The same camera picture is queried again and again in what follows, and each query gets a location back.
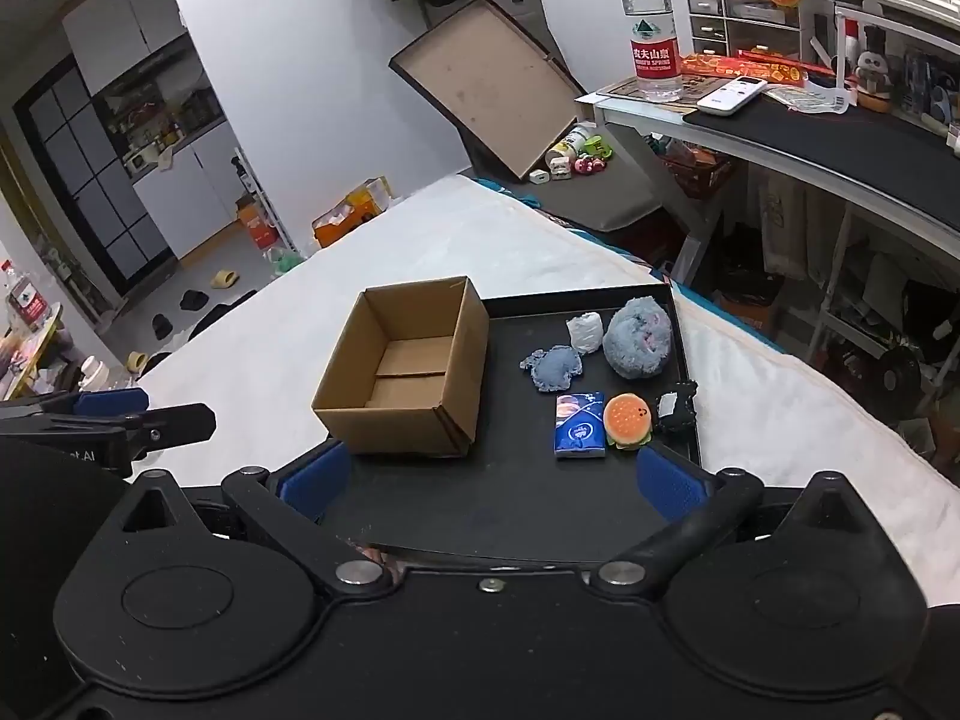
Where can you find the red plastic basket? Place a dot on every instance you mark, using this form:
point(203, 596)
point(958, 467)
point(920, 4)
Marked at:
point(697, 172)

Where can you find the black cloth toy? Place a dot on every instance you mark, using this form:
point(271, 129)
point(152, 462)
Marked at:
point(676, 409)

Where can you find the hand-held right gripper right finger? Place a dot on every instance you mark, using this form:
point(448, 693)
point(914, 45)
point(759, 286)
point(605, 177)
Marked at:
point(671, 484)

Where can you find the white charger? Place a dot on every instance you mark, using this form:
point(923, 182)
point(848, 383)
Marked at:
point(539, 178)

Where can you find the frayed denim pouch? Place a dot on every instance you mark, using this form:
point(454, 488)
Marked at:
point(553, 369)

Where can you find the black desk mat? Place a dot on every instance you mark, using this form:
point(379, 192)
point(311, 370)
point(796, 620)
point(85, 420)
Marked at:
point(825, 142)

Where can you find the white remote control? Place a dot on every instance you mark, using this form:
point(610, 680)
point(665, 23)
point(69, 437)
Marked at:
point(731, 96)

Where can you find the white fleece blanket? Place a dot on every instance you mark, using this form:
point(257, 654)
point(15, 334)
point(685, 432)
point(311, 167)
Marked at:
point(300, 315)

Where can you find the small white toy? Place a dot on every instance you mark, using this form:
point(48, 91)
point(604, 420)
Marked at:
point(559, 165)

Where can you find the blue tissue packet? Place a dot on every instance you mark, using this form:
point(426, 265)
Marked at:
point(579, 426)

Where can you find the panda figure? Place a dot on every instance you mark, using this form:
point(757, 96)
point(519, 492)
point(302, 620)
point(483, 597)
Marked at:
point(872, 79)

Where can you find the cream tote bag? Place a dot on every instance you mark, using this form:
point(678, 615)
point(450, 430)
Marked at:
point(780, 217)

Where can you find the grey drawer organizer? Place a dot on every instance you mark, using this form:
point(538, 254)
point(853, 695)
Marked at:
point(716, 11)

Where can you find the grey-blue fluffy plush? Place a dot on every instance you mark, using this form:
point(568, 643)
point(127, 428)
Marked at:
point(637, 337)

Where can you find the clear water bottle red label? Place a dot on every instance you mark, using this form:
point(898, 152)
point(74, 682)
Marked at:
point(651, 22)

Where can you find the white metal shelf rack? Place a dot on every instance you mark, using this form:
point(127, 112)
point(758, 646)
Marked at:
point(840, 300)

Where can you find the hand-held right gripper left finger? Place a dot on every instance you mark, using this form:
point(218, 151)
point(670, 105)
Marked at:
point(315, 478)

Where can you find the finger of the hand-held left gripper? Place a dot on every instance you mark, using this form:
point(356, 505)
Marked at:
point(172, 424)
point(109, 402)

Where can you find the orange carton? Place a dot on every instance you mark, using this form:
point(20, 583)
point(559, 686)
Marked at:
point(352, 214)

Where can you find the red toy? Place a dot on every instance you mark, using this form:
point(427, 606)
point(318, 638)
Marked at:
point(589, 165)

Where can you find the black slipper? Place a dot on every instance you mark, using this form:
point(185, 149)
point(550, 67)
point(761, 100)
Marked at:
point(163, 326)
point(196, 300)

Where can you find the black tray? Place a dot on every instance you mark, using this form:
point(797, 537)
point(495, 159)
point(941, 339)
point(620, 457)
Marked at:
point(517, 487)

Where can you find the large flat box lid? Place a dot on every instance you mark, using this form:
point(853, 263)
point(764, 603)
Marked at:
point(480, 82)

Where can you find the brown cardboard box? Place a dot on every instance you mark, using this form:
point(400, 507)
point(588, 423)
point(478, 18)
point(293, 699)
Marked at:
point(409, 409)

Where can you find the white rolled cloth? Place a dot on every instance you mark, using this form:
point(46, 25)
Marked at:
point(585, 331)

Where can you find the green toy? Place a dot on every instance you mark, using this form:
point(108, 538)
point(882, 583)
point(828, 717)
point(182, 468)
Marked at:
point(597, 147)

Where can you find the black framed glass door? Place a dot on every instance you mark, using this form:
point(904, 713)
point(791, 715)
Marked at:
point(90, 180)

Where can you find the white desk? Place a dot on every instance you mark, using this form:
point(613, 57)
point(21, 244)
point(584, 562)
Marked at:
point(660, 127)

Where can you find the yellow slipper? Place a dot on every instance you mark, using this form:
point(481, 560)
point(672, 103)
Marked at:
point(139, 361)
point(223, 279)

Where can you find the white jar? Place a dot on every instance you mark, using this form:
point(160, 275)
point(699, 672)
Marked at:
point(571, 141)

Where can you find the burger plush toy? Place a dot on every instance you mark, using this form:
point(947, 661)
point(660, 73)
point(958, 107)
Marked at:
point(627, 421)

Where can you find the red paper envelopes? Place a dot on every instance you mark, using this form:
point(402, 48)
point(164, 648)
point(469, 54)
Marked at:
point(750, 66)

